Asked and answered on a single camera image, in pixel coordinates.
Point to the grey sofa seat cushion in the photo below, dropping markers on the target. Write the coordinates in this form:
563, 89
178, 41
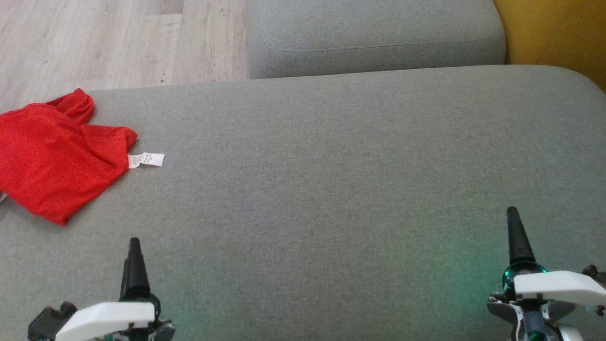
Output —
378, 33

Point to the wide yellow sofa back cushion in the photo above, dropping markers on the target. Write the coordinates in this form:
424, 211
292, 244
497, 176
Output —
554, 33

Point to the red basketball jersey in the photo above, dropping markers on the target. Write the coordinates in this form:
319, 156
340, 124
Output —
52, 161

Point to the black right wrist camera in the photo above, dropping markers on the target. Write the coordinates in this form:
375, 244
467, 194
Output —
592, 271

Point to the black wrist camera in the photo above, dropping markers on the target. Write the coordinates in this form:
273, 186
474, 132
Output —
47, 322
592, 271

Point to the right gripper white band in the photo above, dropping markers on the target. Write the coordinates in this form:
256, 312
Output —
554, 286

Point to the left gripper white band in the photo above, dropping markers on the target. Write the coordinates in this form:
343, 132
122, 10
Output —
109, 317

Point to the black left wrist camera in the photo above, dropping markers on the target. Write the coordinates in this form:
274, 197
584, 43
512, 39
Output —
47, 322

